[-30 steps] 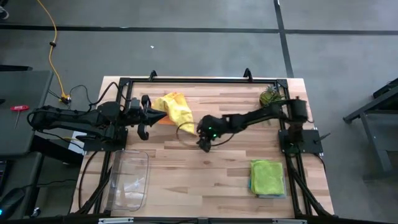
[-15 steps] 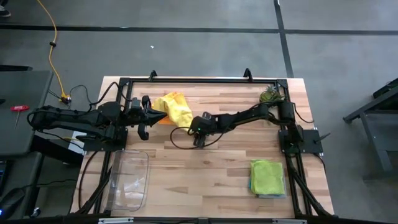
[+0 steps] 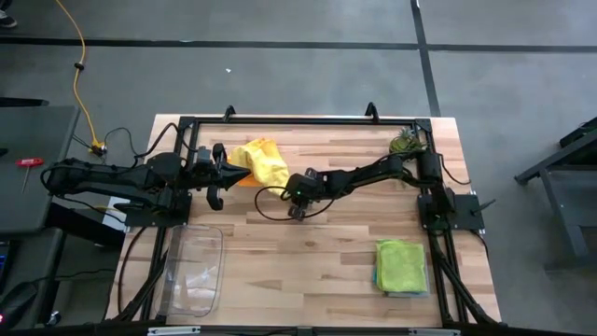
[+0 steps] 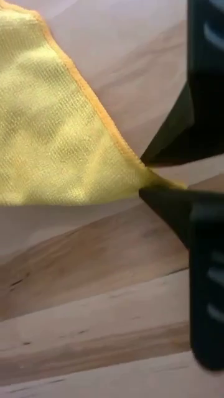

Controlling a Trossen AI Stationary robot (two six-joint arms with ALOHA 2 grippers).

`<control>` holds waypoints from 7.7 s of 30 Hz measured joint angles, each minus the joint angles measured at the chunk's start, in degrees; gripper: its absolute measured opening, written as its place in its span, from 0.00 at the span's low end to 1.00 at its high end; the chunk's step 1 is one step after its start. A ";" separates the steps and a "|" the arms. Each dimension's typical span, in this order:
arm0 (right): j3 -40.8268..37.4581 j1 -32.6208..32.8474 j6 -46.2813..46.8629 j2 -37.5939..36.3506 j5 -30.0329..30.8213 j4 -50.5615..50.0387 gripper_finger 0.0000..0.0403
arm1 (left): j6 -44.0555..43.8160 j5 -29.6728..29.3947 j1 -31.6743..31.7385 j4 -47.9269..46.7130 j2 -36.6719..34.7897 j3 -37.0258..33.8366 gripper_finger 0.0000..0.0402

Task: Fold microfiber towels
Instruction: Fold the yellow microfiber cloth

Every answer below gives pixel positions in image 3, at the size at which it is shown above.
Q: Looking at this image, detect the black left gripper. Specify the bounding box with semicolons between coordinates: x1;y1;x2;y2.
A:
188;143;253;211

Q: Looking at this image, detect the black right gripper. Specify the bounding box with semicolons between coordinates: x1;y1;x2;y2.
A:
285;166;324;221

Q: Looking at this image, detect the yellow microfiber towel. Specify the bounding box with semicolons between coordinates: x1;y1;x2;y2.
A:
227;137;291;197

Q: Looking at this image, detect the clear plastic bin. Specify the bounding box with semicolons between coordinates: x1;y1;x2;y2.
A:
156;224;225;318

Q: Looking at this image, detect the green microfiber towel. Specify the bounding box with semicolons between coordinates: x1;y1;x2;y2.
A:
375;239;429;294

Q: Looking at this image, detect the small green potted plant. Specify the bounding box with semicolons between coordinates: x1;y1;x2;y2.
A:
388;126;429;161

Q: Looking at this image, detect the white box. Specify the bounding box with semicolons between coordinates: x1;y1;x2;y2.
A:
103;204;132;233

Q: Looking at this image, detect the grey work table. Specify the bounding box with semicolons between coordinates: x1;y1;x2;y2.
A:
0;105;80;234

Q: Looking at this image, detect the dark desk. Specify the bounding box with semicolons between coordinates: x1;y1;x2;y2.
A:
0;227;66;330

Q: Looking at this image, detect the black computer mouse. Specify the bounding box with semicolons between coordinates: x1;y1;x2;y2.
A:
0;281;39;329

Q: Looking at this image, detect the dark grey metal cart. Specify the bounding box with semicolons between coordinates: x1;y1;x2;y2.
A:
514;116;597;272

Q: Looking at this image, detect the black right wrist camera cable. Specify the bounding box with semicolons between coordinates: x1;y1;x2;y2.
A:
254;185;338;222

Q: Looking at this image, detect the black aluminium table frame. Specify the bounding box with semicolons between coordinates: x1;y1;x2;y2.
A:
104;115;504;336

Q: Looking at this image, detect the thin black floor cable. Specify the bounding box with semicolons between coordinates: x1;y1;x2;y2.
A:
72;126;146;174

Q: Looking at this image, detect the silver metal bracket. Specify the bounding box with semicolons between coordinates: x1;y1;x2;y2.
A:
409;328;462;336
147;326;202;336

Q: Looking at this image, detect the yellow extension cable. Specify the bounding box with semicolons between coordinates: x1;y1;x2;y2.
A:
54;0;108;158

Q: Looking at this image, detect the red-handled hex key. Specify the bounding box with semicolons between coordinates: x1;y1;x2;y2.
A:
13;157;46;193

